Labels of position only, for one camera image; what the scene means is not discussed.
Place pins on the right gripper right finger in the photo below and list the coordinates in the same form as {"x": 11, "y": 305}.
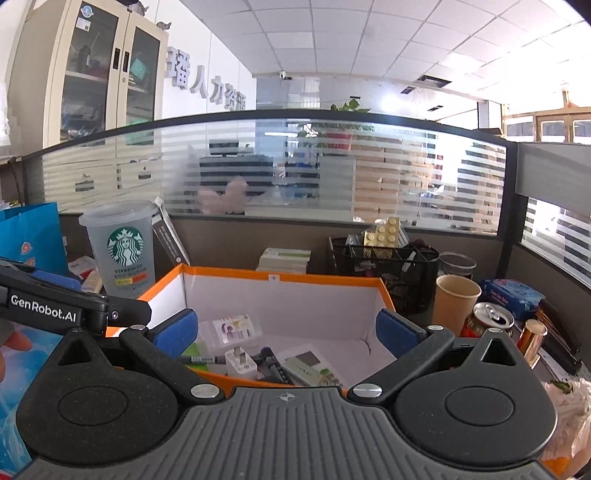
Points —
{"x": 416, "y": 353}

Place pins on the small picture card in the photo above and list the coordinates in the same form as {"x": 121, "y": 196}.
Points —
{"x": 232, "y": 330}

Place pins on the Starbucks plastic cup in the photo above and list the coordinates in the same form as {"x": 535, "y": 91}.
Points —
{"x": 121, "y": 240}

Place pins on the blue paper bag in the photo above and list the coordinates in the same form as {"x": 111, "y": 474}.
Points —
{"x": 32, "y": 235}

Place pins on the yellow building block plate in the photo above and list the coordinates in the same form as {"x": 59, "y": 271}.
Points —
{"x": 385, "y": 233}

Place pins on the white green remote control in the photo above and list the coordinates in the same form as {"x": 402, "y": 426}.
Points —
{"x": 309, "y": 368}

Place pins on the black mesh desk organizer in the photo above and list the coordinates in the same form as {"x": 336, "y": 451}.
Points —
{"x": 409, "y": 273}

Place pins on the brown paper cup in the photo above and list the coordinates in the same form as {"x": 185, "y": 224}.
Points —
{"x": 455, "y": 299}

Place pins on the person's left hand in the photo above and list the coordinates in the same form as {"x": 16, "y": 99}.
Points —
{"x": 11, "y": 339}

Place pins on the copper metallic tumbler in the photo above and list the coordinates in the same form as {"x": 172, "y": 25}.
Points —
{"x": 531, "y": 339}

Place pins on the colourful AGON desk mat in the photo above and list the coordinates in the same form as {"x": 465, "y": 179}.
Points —
{"x": 21, "y": 369}

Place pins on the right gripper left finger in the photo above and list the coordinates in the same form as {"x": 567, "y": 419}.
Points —
{"x": 157, "y": 350}

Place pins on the green tube white cap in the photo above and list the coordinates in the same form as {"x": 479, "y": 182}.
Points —
{"x": 197, "y": 348}

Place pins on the black tilted booklet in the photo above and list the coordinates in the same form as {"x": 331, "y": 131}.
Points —
{"x": 167, "y": 236}

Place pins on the orange cardboard box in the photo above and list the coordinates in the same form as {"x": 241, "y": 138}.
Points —
{"x": 335, "y": 314}

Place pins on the black grey marker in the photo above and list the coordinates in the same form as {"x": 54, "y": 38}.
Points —
{"x": 201, "y": 360}

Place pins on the blue tissue pack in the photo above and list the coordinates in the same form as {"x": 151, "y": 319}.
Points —
{"x": 521, "y": 300}

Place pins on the red drink can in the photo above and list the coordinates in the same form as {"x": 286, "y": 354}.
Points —
{"x": 486, "y": 315}

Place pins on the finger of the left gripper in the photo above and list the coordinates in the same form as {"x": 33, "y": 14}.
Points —
{"x": 51, "y": 281}
{"x": 126, "y": 312}

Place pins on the beige glass door cabinet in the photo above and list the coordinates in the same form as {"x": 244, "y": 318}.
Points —
{"x": 85, "y": 67}

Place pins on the orange fruit in bag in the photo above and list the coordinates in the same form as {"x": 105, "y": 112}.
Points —
{"x": 569, "y": 448}

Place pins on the blue capped black marker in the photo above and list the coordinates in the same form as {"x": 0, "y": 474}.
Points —
{"x": 274, "y": 367}

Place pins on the beige sachet packet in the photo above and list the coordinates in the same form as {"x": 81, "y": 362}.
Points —
{"x": 93, "y": 282}

